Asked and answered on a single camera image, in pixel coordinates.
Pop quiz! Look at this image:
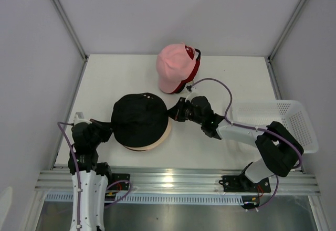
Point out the left frame post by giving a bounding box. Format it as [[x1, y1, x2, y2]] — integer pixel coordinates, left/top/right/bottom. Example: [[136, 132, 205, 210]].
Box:
[[50, 0, 88, 60]]

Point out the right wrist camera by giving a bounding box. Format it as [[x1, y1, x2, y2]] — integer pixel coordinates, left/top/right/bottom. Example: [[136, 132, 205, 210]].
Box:
[[185, 84, 199, 102]]

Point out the light pink hat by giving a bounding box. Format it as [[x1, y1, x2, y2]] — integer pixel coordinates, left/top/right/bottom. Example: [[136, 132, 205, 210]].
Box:
[[156, 43, 201, 94]]

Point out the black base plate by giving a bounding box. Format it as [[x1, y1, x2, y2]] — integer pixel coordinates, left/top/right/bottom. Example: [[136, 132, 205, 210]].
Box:
[[218, 175, 271, 193], [107, 173, 130, 192]]

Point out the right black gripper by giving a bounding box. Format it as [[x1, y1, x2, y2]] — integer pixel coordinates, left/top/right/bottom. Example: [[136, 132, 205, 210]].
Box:
[[165, 97, 204, 125]]

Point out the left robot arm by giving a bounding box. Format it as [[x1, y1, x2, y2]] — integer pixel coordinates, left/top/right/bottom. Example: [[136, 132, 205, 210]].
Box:
[[68, 119, 113, 230]]

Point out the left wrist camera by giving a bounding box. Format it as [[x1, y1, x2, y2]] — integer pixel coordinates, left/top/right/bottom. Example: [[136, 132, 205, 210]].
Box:
[[73, 112, 91, 125]]

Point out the black hat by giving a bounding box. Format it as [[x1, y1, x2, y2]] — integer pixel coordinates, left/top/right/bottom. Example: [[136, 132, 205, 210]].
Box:
[[124, 146, 150, 152]]

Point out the frame post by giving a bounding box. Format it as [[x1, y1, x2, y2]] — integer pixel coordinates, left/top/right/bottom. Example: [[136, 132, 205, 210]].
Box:
[[267, 0, 309, 64], [50, 0, 88, 60]]

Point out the red baseball cap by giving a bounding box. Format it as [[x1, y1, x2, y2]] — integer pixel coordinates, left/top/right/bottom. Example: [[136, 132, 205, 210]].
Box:
[[166, 44, 201, 93]]

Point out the white plastic basket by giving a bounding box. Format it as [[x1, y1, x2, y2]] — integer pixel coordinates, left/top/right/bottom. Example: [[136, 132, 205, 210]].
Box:
[[232, 100, 319, 154]]

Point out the beige bucket hat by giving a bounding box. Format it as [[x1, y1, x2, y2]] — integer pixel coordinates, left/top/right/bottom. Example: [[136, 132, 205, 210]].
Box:
[[123, 119, 173, 152]]

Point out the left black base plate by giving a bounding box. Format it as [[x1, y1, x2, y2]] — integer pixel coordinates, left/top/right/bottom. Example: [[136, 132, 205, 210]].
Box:
[[107, 173, 130, 192]]

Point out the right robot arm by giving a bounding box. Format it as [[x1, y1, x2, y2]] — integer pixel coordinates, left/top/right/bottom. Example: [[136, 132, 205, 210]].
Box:
[[167, 96, 304, 192]]

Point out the right frame post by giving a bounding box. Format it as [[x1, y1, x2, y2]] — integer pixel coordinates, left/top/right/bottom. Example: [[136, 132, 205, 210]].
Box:
[[267, 0, 309, 64]]

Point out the white slotted cable duct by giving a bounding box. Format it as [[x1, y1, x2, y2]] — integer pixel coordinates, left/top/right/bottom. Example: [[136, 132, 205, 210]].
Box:
[[45, 192, 244, 205]]

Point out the aluminium mounting rail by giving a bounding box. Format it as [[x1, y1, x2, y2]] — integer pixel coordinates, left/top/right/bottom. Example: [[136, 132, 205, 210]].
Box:
[[35, 166, 321, 196]]

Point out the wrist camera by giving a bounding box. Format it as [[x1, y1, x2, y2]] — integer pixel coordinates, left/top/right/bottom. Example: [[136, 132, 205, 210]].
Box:
[[73, 112, 91, 125], [185, 84, 199, 102]]

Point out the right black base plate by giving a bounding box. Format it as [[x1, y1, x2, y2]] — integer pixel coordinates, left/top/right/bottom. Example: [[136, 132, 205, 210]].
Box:
[[218, 175, 271, 193]]

